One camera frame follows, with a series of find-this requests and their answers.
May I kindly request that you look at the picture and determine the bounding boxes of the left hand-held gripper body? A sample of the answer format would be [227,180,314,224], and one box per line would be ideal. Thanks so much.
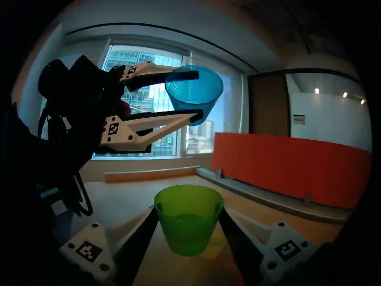
[37,55,131,167]

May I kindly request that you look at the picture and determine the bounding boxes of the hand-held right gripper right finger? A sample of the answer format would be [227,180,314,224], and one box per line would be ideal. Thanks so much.
[218,206,318,286]

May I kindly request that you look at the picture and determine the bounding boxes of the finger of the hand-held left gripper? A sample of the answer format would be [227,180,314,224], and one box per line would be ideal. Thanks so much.
[100,109,204,154]
[118,61,200,92]

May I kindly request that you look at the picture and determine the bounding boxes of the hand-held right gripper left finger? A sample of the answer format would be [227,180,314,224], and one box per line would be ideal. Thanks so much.
[58,205,160,286]

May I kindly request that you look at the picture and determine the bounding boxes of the blue plastic cup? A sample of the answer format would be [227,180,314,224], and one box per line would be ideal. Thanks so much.
[164,65,224,127]

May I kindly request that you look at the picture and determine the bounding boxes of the green plastic cup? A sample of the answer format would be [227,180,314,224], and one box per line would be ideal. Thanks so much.
[153,184,225,257]

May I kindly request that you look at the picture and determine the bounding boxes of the person's left hand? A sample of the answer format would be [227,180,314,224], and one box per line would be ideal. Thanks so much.
[118,100,132,117]

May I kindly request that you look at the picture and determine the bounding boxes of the red desk screen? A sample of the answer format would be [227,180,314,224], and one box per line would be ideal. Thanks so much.
[197,132,373,224]

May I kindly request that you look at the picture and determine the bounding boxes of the black cable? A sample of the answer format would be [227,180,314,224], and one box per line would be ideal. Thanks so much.
[37,107,93,217]

